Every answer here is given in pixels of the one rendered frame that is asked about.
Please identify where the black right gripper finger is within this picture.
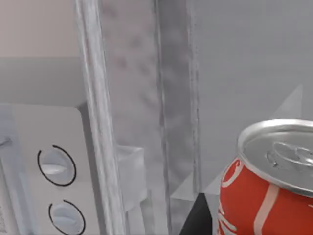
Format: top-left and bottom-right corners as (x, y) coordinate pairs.
(179, 192), (213, 235)

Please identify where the red and white can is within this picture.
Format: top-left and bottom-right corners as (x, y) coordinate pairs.
(216, 119), (313, 235)

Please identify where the microwave knob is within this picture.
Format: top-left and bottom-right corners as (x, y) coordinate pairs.
(37, 144), (77, 187)
(48, 199), (86, 235)

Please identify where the pale microwave oven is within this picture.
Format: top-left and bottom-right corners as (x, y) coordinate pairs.
(0, 100), (103, 235)

